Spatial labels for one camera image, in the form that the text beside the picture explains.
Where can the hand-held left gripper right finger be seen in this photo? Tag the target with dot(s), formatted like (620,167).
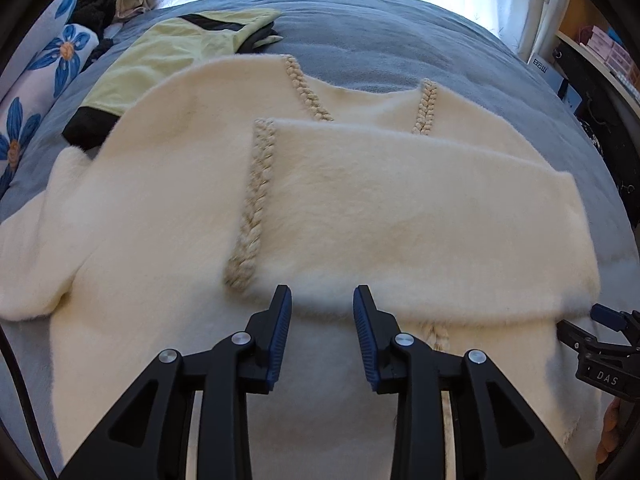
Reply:
(364,340)

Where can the blue floral pillow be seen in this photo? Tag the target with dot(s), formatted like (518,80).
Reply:
(45,75)

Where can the white printed box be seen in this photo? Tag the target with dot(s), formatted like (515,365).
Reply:
(546,71)

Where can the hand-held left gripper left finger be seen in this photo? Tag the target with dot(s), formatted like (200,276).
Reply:
(281,340)

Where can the person's right hand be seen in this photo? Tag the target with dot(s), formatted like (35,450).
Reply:
(610,430)

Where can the white floral curtain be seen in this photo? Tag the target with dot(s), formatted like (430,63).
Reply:
(505,0)

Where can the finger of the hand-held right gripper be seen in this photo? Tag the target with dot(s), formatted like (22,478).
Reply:
(606,314)
(572,334)

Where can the black cloth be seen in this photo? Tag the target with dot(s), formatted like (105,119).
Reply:
(95,7)

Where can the yellow-green jacket black trim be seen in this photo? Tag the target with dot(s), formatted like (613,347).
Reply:
(150,70)

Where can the small blue box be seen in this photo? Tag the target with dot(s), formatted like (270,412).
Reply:
(570,96)

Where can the wooden shelf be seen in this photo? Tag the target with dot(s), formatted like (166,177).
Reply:
(580,15)

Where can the stack of pink boxes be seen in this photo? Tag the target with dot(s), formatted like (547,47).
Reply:
(612,52)

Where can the white fluffy coat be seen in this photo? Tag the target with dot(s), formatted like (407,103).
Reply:
(380,200)

